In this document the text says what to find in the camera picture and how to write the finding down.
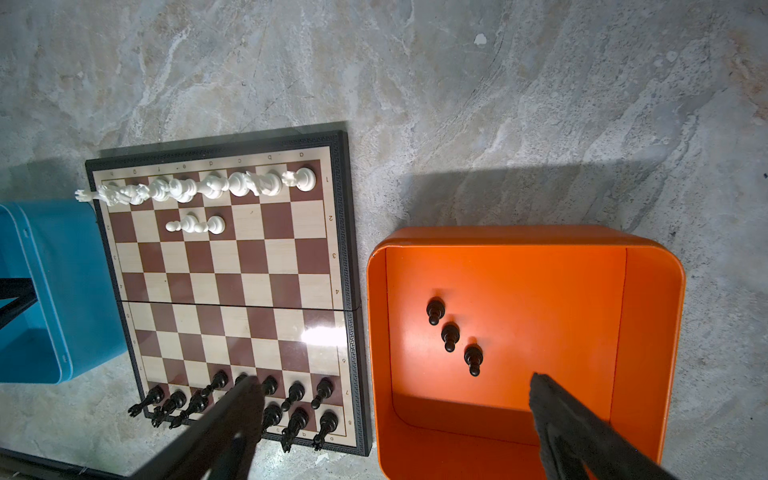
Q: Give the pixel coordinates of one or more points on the white knight chess piece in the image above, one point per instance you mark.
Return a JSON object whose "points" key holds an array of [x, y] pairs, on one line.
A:
{"points": [[269, 184]]}

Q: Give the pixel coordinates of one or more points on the white rook corner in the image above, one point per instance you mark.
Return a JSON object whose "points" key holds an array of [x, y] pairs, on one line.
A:
{"points": [[304, 179], [110, 194]]}

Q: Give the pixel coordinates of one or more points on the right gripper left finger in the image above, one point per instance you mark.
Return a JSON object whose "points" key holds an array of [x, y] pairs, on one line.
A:
{"points": [[221, 445]]}

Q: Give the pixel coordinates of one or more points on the black rook chess piece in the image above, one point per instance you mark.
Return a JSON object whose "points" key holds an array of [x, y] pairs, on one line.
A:
{"points": [[328, 423]]}

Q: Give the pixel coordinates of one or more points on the black pawn near edge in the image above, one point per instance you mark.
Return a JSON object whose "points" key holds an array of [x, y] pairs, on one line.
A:
{"points": [[324, 390]]}

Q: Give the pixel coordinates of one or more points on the folding chess board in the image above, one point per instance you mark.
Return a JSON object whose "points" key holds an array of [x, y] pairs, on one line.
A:
{"points": [[277, 293]]}

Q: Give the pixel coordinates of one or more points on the white bishop chess piece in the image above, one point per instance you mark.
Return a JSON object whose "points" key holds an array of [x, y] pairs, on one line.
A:
{"points": [[239, 184]]}

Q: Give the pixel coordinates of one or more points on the black bishop chess piece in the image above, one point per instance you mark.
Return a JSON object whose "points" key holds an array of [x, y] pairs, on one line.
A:
{"points": [[272, 416]]}

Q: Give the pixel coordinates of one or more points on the white queen chess piece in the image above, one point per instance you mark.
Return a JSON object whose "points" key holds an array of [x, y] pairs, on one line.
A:
{"points": [[213, 186]]}

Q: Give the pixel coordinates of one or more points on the orange plastic tray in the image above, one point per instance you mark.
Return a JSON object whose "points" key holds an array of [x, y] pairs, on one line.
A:
{"points": [[596, 309]]}

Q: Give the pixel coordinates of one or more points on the black king chess piece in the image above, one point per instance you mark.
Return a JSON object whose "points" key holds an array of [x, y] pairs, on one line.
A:
{"points": [[197, 404]]}

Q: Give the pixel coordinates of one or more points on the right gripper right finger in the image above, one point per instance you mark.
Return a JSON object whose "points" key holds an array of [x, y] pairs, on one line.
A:
{"points": [[576, 444]]}

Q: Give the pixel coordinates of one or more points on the black knight chess piece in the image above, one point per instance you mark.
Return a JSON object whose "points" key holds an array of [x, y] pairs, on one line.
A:
{"points": [[297, 422]]}

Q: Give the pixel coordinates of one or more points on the black queen chess piece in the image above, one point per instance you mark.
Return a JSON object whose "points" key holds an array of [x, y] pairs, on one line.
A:
{"points": [[176, 401]]}

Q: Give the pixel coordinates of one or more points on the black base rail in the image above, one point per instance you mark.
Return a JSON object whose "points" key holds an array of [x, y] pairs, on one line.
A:
{"points": [[17, 465]]}

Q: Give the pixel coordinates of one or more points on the white rook left corner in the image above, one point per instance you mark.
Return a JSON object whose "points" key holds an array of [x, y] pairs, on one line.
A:
{"points": [[304, 179]]}

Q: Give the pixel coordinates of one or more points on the blue plastic tray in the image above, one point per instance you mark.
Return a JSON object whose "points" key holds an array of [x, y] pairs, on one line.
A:
{"points": [[73, 325]]}

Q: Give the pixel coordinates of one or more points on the white rook right corner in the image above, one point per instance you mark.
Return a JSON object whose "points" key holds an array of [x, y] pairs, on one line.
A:
{"points": [[110, 194]]}

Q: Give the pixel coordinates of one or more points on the white pawn on board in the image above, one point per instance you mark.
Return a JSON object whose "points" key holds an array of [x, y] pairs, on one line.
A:
{"points": [[188, 224], [214, 225]]}

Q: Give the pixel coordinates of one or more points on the black pawn in tray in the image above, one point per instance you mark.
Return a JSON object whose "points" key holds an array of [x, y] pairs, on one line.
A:
{"points": [[473, 357], [450, 335], [435, 311]]}

